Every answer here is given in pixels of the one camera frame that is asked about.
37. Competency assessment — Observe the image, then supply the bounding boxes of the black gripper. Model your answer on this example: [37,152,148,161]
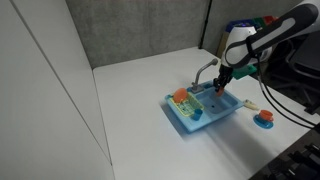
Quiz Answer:
[213,64,234,92]

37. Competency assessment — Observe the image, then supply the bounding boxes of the small blue cup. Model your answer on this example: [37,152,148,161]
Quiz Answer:
[192,108,204,122]

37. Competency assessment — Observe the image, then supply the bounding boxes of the blue toy sink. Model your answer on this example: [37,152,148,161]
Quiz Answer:
[164,79,245,134]

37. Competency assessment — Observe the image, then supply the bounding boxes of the grey toy faucet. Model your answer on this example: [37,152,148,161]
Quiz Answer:
[190,58,219,94]

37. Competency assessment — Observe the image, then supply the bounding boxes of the yellow toy dish rack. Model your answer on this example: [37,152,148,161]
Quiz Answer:
[172,92,205,118]

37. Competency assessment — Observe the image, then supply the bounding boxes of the blue saucer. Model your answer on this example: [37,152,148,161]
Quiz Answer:
[252,114,275,130]

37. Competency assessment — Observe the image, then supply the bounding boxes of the black pole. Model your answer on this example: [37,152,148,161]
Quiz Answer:
[198,0,214,50]

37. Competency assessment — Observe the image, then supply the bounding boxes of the black office chair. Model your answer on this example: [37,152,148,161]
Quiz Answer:
[266,29,320,116]

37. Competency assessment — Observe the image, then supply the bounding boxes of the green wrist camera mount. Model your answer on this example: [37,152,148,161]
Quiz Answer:
[232,64,258,80]

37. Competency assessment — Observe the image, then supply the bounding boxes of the black cable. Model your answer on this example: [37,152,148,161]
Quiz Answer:
[256,56,318,129]

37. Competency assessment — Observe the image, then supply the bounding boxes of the orange mug with handle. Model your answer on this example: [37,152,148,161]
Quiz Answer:
[258,109,275,123]

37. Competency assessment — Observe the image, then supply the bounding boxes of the black equipment frame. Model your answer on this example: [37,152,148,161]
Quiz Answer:
[248,123,320,180]

